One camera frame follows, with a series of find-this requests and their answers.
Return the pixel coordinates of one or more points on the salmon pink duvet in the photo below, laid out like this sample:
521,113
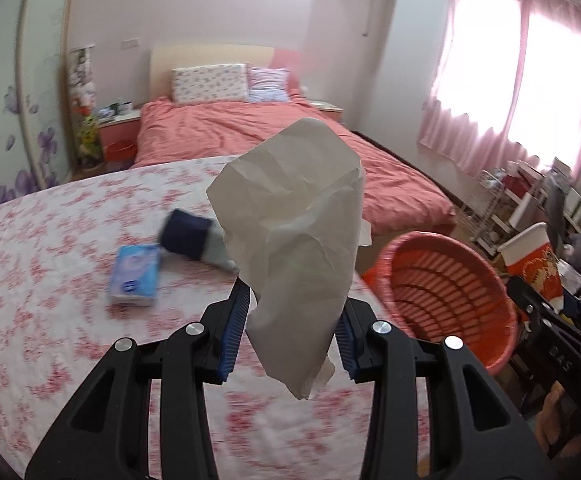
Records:
295,135

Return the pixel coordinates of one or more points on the wardrobe with purple flowers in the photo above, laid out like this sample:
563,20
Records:
36,146

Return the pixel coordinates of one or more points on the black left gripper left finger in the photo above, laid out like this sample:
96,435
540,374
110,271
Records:
102,432

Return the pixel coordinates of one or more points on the white tissue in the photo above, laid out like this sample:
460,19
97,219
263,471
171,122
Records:
295,243

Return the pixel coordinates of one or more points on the white wire rack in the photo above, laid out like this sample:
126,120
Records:
488,210

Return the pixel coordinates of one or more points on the pink bedside table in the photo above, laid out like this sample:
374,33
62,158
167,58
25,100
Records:
122,127

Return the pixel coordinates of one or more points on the cluttered desk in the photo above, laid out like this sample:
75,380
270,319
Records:
549,198

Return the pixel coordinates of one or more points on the blue tissue pack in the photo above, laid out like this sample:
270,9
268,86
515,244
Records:
135,274

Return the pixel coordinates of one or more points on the floral pink white bedsheet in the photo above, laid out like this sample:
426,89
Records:
57,250

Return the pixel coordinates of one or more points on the beige wooden headboard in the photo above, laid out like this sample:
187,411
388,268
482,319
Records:
164,59

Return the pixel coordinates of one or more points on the striped pink pillow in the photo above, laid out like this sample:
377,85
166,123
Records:
268,85

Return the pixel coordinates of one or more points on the floral white pillow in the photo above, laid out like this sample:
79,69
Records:
209,84

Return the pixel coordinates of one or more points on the red bucket under nightstand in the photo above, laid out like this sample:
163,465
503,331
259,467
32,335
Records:
120,151

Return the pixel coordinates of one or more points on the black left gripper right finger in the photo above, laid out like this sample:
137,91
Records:
475,430

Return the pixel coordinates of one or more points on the navy grey folded sock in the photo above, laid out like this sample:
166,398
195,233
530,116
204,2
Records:
195,238

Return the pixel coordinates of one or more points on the pink window curtain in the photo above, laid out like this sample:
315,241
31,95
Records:
507,85

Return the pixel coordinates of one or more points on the red plastic laundry basket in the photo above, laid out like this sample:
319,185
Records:
433,286

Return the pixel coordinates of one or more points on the right bedside table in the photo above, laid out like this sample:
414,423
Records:
328,109

